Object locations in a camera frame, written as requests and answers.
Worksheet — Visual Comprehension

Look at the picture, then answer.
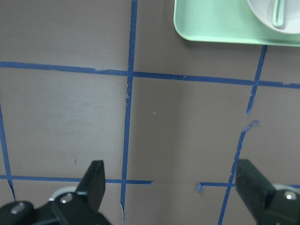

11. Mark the white round plate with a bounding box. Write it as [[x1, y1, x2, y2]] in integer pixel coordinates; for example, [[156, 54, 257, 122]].
[[247, 0, 300, 35]]

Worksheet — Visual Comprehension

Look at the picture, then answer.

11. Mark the light green plastic tray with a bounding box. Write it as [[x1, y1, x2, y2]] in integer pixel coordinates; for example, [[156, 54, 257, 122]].
[[173, 0, 300, 47]]

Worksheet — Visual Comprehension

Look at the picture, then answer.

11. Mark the pale green plastic spoon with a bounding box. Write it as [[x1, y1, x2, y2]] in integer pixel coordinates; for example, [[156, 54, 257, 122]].
[[272, 0, 285, 30]]

